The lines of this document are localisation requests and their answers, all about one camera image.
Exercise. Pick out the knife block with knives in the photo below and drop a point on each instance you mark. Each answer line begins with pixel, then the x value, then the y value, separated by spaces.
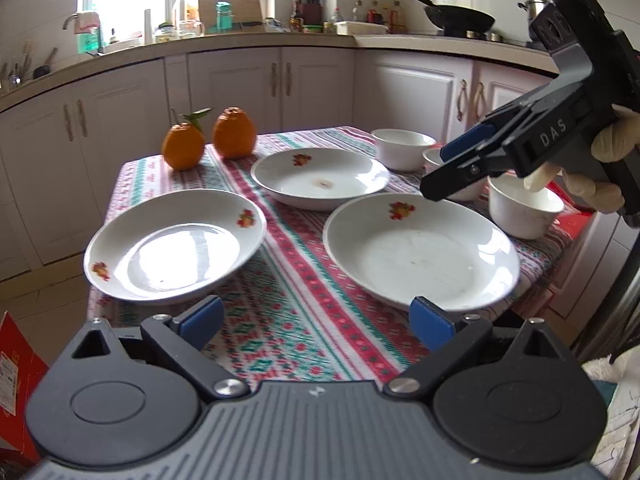
pixel 311 12

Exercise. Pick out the white fluffy cloth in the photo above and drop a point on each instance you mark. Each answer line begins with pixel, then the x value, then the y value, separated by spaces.
pixel 612 385

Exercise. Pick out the orange with green leaves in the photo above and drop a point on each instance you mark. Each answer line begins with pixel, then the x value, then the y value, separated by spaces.
pixel 182 147

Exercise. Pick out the green lidded jar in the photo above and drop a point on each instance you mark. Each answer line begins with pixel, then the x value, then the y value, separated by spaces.
pixel 224 16

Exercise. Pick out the white kitchen cabinets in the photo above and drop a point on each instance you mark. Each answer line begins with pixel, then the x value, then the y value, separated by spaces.
pixel 125 135

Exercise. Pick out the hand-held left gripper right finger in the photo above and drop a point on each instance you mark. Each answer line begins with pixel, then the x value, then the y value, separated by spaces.
pixel 430 322

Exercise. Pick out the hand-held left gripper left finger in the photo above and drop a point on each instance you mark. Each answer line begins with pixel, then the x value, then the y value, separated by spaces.
pixel 202 320

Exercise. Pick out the dark sauce bottle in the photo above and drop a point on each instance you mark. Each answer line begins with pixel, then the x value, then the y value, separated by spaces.
pixel 296 19

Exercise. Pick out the red printed gift box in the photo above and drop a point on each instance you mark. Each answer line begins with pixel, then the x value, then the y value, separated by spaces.
pixel 570 220

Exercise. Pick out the metal kitchen faucet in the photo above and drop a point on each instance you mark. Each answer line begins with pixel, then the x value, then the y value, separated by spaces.
pixel 72 17

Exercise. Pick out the white slim bottle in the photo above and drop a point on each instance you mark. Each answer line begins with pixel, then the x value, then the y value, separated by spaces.
pixel 147 25

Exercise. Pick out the white ceramic bowl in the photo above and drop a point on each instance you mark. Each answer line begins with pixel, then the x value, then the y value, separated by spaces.
pixel 402 147
pixel 431 156
pixel 525 207

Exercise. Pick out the green dish soap bottle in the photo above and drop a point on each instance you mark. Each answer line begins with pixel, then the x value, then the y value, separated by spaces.
pixel 90 37

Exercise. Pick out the brown cardboard box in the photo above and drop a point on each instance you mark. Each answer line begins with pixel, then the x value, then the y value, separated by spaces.
pixel 242 10

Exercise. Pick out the black wok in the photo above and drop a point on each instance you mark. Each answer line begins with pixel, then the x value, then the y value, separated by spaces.
pixel 457 17

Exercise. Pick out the orange with pointed top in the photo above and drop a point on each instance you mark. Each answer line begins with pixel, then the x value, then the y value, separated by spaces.
pixel 232 132

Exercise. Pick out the person's right hand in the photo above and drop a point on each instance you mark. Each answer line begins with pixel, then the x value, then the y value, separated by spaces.
pixel 622 135

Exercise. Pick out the patterned red green tablecloth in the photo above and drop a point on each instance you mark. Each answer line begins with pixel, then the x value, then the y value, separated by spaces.
pixel 300 300

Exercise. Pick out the glass jug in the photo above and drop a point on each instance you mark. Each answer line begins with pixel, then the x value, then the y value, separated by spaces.
pixel 190 29

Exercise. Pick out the red cardboard carton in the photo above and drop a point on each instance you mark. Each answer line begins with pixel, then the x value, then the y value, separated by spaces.
pixel 17 375

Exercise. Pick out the cooking oil bottle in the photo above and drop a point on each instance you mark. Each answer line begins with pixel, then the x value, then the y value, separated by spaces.
pixel 374 11
pixel 356 11

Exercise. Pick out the white rectangular tray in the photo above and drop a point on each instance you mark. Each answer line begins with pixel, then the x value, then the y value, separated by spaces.
pixel 360 27

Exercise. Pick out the steel cooking pot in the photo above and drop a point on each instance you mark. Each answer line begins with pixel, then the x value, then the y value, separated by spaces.
pixel 535 10

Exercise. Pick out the kitchen utensils in holder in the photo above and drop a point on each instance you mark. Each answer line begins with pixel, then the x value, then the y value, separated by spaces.
pixel 22 67

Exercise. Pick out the clear plastic bottle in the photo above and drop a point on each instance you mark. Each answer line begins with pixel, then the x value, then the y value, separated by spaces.
pixel 336 19

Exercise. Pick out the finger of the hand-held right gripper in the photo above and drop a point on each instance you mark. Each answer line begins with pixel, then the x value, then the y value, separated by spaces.
pixel 465 142
pixel 457 177

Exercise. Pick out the white plate with flower print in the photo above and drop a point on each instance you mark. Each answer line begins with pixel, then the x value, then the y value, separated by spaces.
pixel 320 177
pixel 420 255
pixel 175 250

